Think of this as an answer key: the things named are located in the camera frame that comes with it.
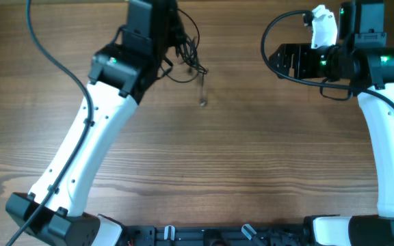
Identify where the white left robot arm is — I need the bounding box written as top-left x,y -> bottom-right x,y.
5,1 -> 185,245

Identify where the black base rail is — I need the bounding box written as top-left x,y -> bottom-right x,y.
117,224 -> 312,246

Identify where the thin black USB cable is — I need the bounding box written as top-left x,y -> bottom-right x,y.
159,7 -> 209,107

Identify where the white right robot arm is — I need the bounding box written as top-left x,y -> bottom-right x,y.
263,1 -> 394,245

